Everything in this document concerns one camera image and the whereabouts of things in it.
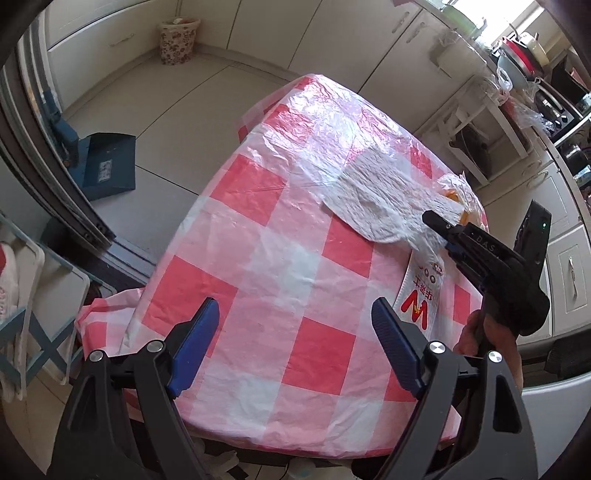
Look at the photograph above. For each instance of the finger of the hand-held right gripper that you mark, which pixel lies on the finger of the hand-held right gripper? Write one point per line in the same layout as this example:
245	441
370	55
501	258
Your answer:
455	249
441	222

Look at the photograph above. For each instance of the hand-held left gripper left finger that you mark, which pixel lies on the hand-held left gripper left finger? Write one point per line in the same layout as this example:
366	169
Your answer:
194	341

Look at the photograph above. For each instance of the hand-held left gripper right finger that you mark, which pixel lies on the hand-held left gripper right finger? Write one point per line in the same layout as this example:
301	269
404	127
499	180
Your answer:
397	341

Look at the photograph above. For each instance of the orange peel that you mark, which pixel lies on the orange peel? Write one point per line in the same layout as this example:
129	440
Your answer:
455	194

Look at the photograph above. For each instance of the white printed plastic bag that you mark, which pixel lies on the white printed plastic bag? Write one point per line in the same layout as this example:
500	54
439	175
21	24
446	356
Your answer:
378	198

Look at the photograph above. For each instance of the person's right hand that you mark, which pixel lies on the person's right hand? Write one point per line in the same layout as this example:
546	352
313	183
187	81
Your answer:
505	344

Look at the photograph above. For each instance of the black wok with lid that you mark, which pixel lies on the black wok with lid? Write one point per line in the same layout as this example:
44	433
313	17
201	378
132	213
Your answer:
471	145

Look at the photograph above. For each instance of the red white checkered tablecloth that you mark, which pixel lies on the red white checkered tablecloth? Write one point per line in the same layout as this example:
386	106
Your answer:
277	277

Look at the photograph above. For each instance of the white folding stool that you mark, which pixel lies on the white folding stool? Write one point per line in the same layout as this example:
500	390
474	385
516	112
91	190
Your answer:
501	120

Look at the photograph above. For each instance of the pale plastic basin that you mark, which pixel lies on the pale plastic basin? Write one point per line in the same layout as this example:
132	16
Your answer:
558	406

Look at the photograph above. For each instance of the clear plastic bag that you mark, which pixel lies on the clear plastic bag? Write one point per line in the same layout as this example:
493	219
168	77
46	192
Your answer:
526	110

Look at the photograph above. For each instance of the blue white folding rack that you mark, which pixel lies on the blue white folding rack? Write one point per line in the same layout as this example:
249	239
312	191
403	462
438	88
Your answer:
51	323

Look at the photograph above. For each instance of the stack of bowls red rim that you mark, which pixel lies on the stack of bowls red rim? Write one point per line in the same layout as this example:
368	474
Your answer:
524	53

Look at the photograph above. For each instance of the white red cloth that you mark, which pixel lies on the white red cloth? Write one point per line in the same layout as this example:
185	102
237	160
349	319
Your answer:
7	286

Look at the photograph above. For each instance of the blue dustpan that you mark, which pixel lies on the blue dustpan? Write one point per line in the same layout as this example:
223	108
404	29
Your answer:
108	161

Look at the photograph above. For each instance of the floral wastebasket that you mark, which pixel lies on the floral wastebasket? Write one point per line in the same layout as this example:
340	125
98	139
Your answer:
178	44

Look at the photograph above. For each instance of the dark sliding door frame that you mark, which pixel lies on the dark sliding door frame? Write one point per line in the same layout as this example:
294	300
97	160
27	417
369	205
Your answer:
55	184

